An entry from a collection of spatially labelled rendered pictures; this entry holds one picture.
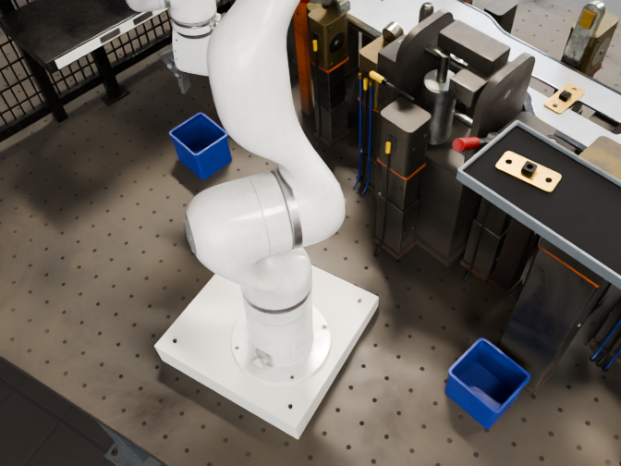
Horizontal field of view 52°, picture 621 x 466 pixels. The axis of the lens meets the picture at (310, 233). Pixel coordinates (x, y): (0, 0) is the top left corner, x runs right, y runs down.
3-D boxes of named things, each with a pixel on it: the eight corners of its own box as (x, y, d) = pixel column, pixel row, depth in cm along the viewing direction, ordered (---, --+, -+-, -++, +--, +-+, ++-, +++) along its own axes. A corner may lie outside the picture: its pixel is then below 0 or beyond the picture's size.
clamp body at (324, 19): (351, 134, 160) (351, 11, 131) (322, 155, 156) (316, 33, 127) (333, 121, 163) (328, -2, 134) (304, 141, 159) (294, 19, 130)
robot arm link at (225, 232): (322, 301, 105) (323, 204, 86) (213, 335, 101) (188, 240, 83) (298, 247, 112) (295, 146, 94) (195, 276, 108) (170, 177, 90)
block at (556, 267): (559, 367, 121) (648, 226, 85) (533, 396, 118) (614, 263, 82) (515, 333, 125) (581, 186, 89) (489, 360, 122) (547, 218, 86)
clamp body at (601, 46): (580, 136, 155) (631, 12, 127) (552, 163, 151) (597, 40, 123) (557, 123, 158) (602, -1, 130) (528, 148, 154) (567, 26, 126)
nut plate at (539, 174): (562, 177, 89) (565, 170, 88) (550, 194, 87) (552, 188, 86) (506, 151, 92) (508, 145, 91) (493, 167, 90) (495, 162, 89)
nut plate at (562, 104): (568, 82, 123) (570, 78, 122) (586, 91, 121) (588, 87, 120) (541, 104, 120) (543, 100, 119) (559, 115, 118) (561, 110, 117)
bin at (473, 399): (521, 395, 118) (532, 375, 111) (488, 433, 114) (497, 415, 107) (474, 356, 123) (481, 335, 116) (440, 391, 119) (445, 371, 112)
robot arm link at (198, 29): (225, 1, 118) (226, 15, 121) (180, -7, 120) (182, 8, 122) (209, 28, 113) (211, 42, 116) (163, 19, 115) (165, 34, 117)
